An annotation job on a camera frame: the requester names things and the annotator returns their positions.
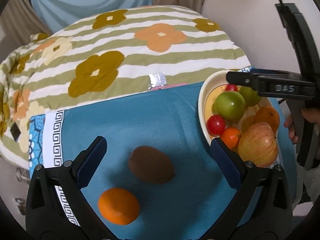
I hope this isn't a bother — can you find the small orange tangerine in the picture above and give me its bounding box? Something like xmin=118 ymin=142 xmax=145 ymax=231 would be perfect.
xmin=220 ymin=127 xmax=241 ymax=150

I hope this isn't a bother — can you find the left beige curtain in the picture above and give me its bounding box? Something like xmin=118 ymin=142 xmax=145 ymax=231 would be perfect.
xmin=1 ymin=0 xmax=52 ymax=49

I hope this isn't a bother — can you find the small black card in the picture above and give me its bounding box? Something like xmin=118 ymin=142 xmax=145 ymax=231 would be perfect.
xmin=10 ymin=122 xmax=21 ymax=142

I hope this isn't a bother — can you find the green apple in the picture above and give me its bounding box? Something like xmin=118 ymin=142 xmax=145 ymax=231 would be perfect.
xmin=239 ymin=86 xmax=261 ymax=107
xmin=213 ymin=91 xmax=246 ymax=122

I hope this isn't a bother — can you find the red-yellow apple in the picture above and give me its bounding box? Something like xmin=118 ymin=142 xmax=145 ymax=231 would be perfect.
xmin=238 ymin=122 xmax=278 ymax=167

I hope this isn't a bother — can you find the large orange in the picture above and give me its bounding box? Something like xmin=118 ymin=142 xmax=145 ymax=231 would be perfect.
xmin=98 ymin=187 xmax=140 ymax=225

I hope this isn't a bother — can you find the floral striped quilt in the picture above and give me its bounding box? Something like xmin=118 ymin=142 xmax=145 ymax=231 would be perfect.
xmin=1 ymin=5 xmax=250 ymax=169

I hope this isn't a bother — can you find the cream yellow plate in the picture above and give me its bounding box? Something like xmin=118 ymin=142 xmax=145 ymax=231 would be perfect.
xmin=198 ymin=70 xmax=273 ymax=144

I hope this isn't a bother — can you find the blue patterned cloth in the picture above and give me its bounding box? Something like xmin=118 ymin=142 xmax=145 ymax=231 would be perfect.
xmin=26 ymin=84 xmax=293 ymax=239

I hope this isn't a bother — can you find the green apple right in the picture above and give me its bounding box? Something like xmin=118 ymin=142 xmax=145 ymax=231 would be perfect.
xmin=239 ymin=86 xmax=261 ymax=107

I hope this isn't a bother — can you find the small silver foil packet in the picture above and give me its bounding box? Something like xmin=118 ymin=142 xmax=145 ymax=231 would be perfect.
xmin=148 ymin=72 xmax=167 ymax=91

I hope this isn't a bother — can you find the person's right hand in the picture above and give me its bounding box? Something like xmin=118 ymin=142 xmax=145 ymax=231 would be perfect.
xmin=284 ymin=108 xmax=319 ymax=144

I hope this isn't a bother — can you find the brown kiwi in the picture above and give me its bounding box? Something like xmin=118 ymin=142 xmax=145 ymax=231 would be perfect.
xmin=128 ymin=146 xmax=175 ymax=184

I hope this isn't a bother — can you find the green apple left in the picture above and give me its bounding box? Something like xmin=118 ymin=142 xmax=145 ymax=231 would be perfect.
xmin=213 ymin=91 xmax=246 ymax=122

